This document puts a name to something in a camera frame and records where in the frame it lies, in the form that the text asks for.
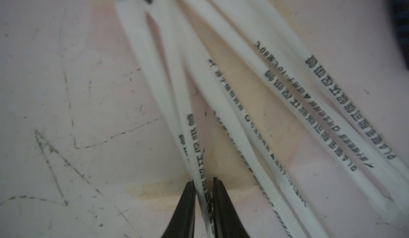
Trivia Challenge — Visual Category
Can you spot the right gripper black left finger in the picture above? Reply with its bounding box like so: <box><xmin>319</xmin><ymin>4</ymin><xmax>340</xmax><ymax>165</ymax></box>
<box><xmin>161</xmin><ymin>181</ymin><xmax>196</xmax><ymax>238</ymax></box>

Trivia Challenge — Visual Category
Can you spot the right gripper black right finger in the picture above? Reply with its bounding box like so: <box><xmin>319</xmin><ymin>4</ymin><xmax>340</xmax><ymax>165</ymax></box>
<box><xmin>213</xmin><ymin>177</ymin><xmax>250</xmax><ymax>238</ymax></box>

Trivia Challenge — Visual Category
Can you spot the pile of wrapped straws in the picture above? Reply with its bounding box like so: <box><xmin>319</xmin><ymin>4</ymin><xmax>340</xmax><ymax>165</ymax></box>
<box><xmin>125</xmin><ymin>5</ymin><xmax>409</xmax><ymax>238</ymax></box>

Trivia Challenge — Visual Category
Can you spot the pink floral table mat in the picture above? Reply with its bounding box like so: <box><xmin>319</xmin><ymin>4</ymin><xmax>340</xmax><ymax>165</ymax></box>
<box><xmin>1</xmin><ymin>0</ymin><xmax>409</xmax><ymax>238</ymax></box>

